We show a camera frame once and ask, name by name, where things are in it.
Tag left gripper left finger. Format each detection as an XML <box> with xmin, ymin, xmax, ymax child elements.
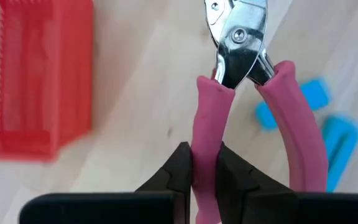
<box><xmin>134</xmin><ymin>142</ymin><xmax>193</xmax><ymax>224</ymax></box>

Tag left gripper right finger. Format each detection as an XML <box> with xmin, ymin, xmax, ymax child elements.
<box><xmin>214</xmin><ymin>142</ymin><xmax>299</xmax><ymax>224</ymax></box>

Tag pink-handled pliers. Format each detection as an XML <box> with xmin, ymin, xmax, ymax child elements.
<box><xmin>191</xmin><ymin>0</ymin><xmax>329</xmax><ymax>224</ymax></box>

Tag blue eraser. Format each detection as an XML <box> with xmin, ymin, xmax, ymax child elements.
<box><xmin>321</xmin><ymin>114</ymin><xmax>358</xmax><ymax>193</ymax></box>
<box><xmin>254</xmin><ymin>77</ymin><xmax>332</xmax><ymax>131</ymax></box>

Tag red plastic basket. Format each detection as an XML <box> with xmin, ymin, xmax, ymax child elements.
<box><xmin>0</xmin><ymin>0</ymin><xmax>94</xmax><ymax>162</ymax></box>

